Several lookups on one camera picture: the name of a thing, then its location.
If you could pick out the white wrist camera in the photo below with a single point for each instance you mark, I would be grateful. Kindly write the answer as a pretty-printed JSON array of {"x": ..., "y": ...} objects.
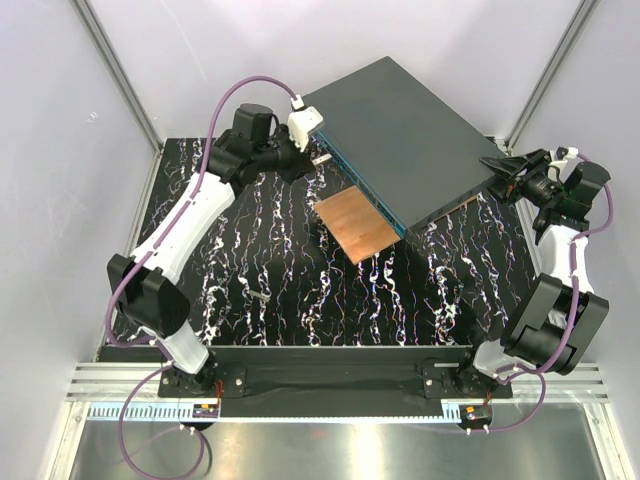
[
  {"x": 559, "y": 160},
  {"x": 302, "y": 123}
]

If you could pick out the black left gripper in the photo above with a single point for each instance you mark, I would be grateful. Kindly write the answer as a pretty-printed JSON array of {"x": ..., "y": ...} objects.
[{"x": 301, "y": 164}]

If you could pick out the brown wooden board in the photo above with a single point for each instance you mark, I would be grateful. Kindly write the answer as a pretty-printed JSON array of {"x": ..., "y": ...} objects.
[{"x": 349, "y": 221}]

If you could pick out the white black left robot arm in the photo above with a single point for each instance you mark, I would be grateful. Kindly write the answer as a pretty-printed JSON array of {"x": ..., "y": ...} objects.
[{"x": 144, "y": 284}]

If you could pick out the black marble pattern mat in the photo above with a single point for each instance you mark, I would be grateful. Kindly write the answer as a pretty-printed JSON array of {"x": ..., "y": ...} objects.
[{"x": 457, "y": 286}]

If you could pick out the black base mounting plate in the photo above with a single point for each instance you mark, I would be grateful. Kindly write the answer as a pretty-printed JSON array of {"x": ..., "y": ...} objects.
[{"x": 336, "y": 382}]

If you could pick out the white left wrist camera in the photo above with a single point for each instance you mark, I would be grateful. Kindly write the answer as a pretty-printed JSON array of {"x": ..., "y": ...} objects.
[{"x": 302, "y": 123}]

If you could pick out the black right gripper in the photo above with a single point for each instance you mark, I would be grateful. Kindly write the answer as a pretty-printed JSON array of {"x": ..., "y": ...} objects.
[{"x": 511, "y": 166}]

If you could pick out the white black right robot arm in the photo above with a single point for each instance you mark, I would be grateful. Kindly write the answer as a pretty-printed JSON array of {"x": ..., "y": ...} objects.
[{"x": 551, "y": 328}]

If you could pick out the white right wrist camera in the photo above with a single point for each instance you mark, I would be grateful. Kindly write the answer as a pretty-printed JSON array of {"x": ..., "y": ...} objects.
[{"x": 559, "y": 160}]

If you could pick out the aluminium rail frame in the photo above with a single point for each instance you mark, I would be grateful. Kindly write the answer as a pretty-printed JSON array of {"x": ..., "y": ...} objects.
[{"x": 97, "y": 382}]

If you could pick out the dark grey network switch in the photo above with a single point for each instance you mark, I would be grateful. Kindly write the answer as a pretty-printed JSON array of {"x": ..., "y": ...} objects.
[{"x": 411, "y": 155}]

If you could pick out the clear network plug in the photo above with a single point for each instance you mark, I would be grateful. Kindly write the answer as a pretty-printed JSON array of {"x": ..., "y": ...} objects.
[
  {"x": 260, "y": 295},
  {"x": 321, "y": 159}
]

